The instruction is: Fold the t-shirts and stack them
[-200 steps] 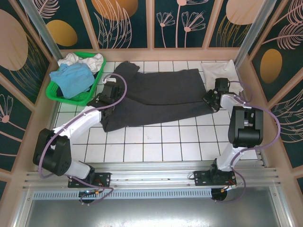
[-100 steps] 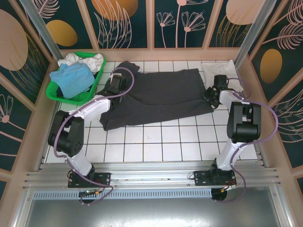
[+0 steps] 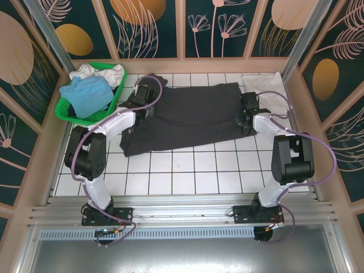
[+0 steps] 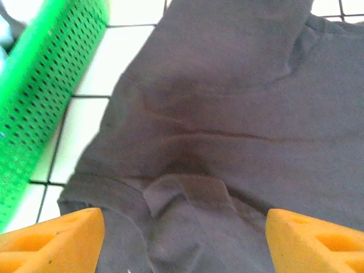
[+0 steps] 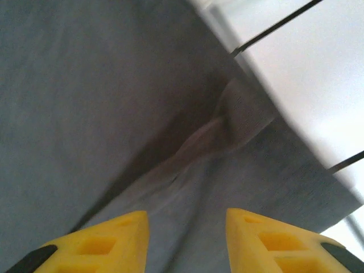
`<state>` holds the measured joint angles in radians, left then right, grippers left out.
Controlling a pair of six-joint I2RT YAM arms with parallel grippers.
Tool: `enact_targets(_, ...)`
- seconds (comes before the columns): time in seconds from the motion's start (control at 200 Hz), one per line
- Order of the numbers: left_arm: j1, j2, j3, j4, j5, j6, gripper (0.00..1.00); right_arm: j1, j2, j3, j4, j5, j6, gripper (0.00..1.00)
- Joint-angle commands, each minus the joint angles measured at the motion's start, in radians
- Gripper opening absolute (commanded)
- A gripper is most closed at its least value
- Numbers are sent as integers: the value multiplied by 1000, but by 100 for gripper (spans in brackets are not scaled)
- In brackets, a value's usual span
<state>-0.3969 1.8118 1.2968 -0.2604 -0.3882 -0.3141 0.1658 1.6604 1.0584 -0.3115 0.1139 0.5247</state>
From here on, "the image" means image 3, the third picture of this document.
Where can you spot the dark grey t-shirt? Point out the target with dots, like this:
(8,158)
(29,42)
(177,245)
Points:
(193,113)

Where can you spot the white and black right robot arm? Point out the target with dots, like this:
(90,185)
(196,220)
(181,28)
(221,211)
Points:
(293,159)

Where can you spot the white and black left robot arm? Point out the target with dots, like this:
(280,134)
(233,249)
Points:
(119,122)

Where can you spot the folded white t-shirt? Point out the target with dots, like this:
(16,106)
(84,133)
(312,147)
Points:
(273,82)

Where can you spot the crumpled white t-shirt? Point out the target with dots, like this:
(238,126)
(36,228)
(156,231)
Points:
(113,74)

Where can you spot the light blue t-shirt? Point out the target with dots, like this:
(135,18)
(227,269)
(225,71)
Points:
(88,95)

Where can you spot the green plastic basket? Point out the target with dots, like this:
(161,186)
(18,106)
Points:
(85,121)

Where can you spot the navy cloth in basket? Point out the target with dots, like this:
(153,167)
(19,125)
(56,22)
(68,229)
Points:
(71,111)

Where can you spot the grey sheet metal panel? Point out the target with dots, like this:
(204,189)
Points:
(182,256)

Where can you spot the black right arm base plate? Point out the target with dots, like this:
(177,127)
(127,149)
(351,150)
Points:
(241,214)

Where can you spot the aluminium frame post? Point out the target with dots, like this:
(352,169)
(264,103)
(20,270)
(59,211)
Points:
(54,37)
(301,37)

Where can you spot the aluminium extrusion rail frame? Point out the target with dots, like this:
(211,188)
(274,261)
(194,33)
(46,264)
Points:
(182,211)

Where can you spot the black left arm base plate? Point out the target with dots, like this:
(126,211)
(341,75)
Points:
(125,214)

